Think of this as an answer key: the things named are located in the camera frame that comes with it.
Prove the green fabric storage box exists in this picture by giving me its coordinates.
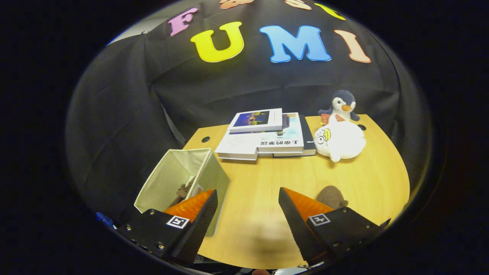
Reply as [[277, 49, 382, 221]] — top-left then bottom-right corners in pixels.
[[134, 148, 231, 237]]

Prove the penguin plush toy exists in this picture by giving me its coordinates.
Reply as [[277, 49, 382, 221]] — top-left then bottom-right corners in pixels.
[[318, 90, 361, 125]]

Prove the teal-cover book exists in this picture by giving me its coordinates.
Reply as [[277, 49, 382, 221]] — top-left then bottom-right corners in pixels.
[[257, 112, 304, 154]]

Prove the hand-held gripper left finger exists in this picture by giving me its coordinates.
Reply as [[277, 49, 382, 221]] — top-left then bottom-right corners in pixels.
[[117, 189, 219, 267]]

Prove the black-cover book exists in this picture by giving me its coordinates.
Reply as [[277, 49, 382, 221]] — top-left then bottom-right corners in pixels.
[[273, 114, 317, 158]]

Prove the small blue-cover book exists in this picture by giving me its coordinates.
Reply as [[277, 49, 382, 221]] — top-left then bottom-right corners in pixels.
[[228, 108, 283, 134]]

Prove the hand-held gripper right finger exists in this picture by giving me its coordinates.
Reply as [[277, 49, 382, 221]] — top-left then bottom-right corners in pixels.
[[278, 187, 384, 267]]

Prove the white seal plush toy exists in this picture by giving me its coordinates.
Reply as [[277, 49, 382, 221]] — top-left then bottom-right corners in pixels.
[[314, 115, 367, 163]]

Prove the brown fuzzy shoe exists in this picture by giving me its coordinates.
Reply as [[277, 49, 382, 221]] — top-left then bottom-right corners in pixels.
[[170, 176, 203, 207], [316, 186, 349, 210]]

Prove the white-cover book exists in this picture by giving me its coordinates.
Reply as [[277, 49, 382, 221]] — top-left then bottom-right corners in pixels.
[[214, 131, 261, 161]]

